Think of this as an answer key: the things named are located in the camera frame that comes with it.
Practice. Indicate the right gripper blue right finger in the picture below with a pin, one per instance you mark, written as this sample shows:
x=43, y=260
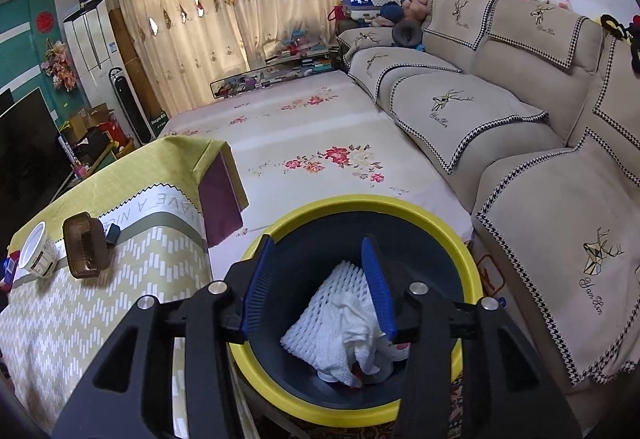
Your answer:
x=375, y=268

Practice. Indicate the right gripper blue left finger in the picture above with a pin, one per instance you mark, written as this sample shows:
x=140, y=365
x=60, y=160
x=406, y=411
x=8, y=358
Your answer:
x=261, y=268

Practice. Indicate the white foam net sleeve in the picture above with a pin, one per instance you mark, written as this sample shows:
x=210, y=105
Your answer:
x=301, y=338

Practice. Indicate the white plastic bowl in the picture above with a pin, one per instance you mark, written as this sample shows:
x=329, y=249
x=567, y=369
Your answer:
x=39, y=254

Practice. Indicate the white blue tube packet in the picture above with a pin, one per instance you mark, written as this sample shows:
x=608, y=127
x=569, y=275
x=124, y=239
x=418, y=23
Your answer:
x=111, y=234

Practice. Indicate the yellow rimmed dark trash bin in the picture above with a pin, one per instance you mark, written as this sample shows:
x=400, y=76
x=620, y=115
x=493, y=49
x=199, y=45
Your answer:
x=310, y=242

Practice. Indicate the patterned green yellow tablecloth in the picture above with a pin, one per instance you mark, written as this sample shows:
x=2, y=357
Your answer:
x=172, y=200

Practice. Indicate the floral beige floor rug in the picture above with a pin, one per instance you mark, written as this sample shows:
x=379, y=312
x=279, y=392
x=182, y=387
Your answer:
x=308, y=140

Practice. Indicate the black tower fan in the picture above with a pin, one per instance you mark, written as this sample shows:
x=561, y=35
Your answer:
x=130, y=105

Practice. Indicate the red fire extinguisher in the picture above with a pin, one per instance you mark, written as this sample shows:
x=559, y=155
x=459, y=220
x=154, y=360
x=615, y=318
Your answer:
x=115, y=132

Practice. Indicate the low glass shelf with books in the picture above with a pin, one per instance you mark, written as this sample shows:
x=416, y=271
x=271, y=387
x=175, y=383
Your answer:
x=276, y=71

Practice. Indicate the beige sectional sofa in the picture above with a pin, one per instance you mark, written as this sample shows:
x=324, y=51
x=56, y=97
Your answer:
x=530, y=112

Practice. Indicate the red blue snack box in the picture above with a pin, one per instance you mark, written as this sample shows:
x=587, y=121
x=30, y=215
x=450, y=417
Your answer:
x=7, y=271

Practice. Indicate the black flat television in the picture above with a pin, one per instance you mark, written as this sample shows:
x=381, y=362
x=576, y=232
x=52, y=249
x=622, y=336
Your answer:
x=34, y=165

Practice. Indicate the white cabinet air conditioner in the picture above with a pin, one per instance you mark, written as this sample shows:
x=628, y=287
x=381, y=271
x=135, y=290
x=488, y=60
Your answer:
x=97, y=58

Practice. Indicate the black yellow monkey plush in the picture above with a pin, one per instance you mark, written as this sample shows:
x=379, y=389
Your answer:
x=629, y=34

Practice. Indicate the artificial flower wall decoration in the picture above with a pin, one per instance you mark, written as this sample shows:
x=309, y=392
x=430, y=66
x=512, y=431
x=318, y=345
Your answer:
x=58, y=65

